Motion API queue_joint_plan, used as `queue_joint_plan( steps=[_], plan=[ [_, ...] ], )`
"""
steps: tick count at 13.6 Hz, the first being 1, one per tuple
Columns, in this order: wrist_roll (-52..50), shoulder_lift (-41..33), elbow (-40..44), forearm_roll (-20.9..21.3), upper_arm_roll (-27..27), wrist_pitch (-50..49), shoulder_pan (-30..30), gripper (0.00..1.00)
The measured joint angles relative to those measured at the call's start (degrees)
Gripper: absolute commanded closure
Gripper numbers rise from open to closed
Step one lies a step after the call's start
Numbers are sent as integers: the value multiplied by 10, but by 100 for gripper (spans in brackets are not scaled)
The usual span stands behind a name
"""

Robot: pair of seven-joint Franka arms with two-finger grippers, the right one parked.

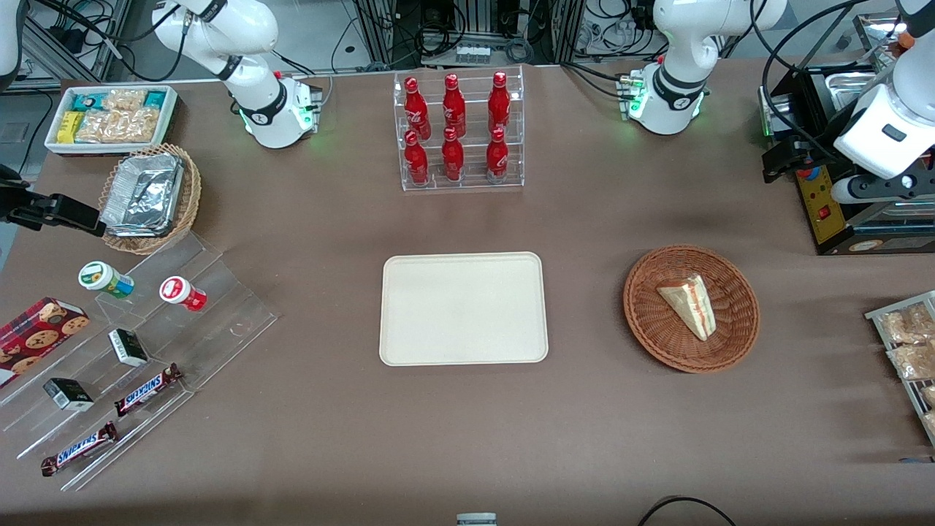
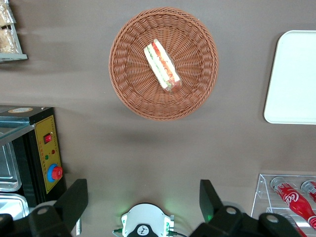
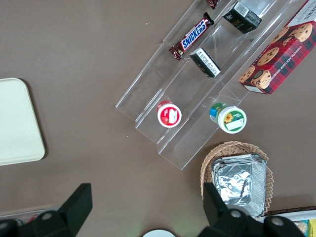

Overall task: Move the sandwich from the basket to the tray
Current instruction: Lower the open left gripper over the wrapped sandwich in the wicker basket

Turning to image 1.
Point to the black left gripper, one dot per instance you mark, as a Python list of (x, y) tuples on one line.
[(798, 155)]

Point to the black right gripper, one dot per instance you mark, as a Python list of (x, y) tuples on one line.
[(20, 203)]

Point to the triangle sandwich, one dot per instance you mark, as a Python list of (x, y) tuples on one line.
[(690, 307)]

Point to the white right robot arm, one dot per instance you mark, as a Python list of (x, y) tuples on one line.
[(256, 29)]

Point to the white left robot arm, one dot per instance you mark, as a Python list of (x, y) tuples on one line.
[(679, 44)]

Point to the light wicker basket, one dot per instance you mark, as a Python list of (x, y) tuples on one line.
[(191, 197)]

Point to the tray of bagged snacks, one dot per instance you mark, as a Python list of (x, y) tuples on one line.
[(876, 315)]

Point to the brown wicker basket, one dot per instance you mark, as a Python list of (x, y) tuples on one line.
[(657, 329)]

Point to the beige plastic tray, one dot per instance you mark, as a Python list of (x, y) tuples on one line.
[(460, 310)]

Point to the stacked foil containers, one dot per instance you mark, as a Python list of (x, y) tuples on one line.
[(142, 193)]

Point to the green lid cup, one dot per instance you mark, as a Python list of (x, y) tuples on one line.
[(102, 279)]

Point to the black food warmer machine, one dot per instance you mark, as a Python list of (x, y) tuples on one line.
[(825, 219)]

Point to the yellow snack pack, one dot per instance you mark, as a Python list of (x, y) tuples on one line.
[(69, 126)]

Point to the large clear cracker bag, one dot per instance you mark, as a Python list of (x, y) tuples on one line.
[(120, 126)]

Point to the steel warmer pan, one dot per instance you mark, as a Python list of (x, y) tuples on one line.
[(851, 79)]

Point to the teal snack pack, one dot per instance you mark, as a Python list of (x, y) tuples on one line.
[(155, 99), (86, 101)]

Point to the small clear cracker bag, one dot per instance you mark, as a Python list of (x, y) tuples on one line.
[(124, 100)]

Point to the red cookie box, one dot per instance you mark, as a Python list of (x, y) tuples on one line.
[(36, 336)]

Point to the red lid cup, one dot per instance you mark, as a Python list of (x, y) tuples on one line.
[(179, 292)]

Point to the white snack bin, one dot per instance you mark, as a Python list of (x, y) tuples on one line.
[(172, 109)]

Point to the small black box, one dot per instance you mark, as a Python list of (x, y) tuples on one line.
[(68, 394), (128, 347)]

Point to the clear acrylic step stand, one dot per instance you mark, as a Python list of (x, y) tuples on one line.
[(219, 307)]

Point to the snickers bar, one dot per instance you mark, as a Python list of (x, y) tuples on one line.
[(146, 391), (79, 448)]

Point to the clear nut snack bag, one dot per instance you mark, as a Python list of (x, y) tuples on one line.
[(913, 360), (909, 324)]

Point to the red cola bottle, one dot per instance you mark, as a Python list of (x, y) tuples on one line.
[(416, 109), (497, 157), (453, 106), (453, 157), (416, 161), (499, 102)]

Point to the clear acrylic bottle rack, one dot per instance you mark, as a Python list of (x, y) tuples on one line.
[(475, 183)]

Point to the white power strip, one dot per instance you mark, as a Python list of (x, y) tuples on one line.
[(473, 53)]

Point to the grey object at table edge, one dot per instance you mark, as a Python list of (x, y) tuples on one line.
[(476, 519)]

